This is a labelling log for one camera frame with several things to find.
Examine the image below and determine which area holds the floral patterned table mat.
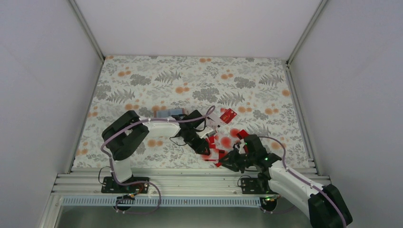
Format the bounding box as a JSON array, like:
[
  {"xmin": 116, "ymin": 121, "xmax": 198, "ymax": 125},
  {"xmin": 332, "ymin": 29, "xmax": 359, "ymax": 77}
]
[{"xmin": 73, "ymin": 56, "xmax": 309, "ymax": 169}]

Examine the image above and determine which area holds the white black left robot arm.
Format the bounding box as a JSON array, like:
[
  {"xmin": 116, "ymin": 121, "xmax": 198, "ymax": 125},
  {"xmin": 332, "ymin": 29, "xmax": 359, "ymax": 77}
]
[{"xmin": 101, "ymin": 110, "xmax": 215, "ymax": 192}]

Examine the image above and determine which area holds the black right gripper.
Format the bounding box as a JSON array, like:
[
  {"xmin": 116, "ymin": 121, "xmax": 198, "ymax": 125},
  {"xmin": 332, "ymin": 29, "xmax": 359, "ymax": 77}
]
[{"xmin": 219, "ymin": 148, "xmax": 256, "ymax": 174}]

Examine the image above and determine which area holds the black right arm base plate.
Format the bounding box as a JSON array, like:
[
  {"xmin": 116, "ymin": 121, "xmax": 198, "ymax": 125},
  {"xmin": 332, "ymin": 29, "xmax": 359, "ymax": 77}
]
[{"xmin": 237, "ymin": 177, "xmax": 278, "ymax": 195}]

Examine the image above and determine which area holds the perforated grey cable duct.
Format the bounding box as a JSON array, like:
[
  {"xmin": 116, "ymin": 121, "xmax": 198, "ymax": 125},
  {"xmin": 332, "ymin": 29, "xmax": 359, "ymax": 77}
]
[{"xmin": 61, "ymin": 196, "xmax": 261, "ymax": 208}]

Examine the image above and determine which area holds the aluminium rail frame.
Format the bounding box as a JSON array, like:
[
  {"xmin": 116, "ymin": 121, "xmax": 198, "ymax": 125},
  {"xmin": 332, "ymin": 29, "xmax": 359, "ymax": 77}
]
[{"xmin": 52, "ymin": 167, "xmax": 335, "ymax": 197}]

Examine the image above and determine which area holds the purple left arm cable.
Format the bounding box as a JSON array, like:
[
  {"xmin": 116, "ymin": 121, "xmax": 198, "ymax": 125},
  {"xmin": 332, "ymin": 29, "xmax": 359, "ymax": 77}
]
[{"xmin": 100, "ymin": 105, "xmax": 216, "ymax": 215}]

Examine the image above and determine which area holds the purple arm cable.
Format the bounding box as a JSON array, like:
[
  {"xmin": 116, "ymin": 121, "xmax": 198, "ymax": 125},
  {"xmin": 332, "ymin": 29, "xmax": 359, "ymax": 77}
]
[
  {"xmin": 100, "ymin": 105, "xmax": 216, "ymax": 215},
  {"xmin": 256, "ymin": 136, "xmax": 347, "ymax": 227}
]

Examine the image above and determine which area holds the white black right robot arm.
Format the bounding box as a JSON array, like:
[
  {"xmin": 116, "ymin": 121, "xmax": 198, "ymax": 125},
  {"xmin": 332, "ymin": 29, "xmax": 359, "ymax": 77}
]
[{"xmin": 219, "ymin": 149, "xmax": 353, "ymax": 228}]

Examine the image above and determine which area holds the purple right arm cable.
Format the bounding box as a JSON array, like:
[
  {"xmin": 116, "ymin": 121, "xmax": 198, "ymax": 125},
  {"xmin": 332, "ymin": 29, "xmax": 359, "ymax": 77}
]
[{"xmin": 256, "ymin": 136, "xmax": 347, "ymax": 227}]

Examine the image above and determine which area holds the tan leather card holder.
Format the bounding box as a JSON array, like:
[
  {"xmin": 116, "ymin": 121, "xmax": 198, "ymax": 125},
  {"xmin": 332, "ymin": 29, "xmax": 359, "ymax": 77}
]
[{"xmin": 154, "ymin": 108, "xmax": 187, "ymax": 118}]

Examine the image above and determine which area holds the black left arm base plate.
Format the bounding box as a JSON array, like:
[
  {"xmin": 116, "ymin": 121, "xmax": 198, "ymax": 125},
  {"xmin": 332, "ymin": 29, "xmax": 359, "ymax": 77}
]
[{"xmin": 101, "ymin": 175, "xmax": 150, "ymax": 194}]

